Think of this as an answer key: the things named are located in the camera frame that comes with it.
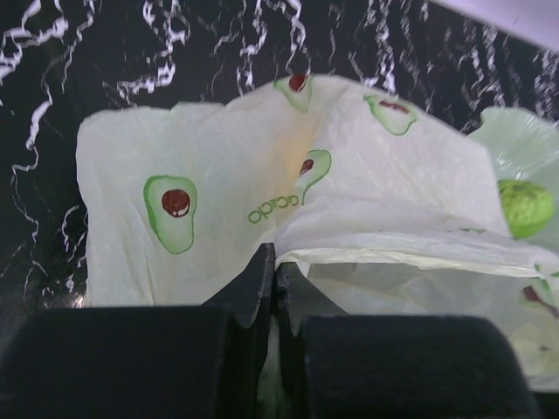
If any black marble pattern mat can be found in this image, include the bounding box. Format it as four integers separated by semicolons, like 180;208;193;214
1;1;558;322

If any light green wavy bowl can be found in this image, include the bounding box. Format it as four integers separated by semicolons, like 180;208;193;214
469;107;558;251

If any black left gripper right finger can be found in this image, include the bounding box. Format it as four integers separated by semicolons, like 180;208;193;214
276;263;546;418

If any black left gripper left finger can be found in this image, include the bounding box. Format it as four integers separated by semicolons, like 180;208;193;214
1;244;275;418

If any light green plastic bag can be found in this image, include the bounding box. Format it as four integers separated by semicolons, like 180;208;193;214
76;75;558;391

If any green fruit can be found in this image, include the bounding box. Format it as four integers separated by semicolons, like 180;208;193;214
498;180;555;239

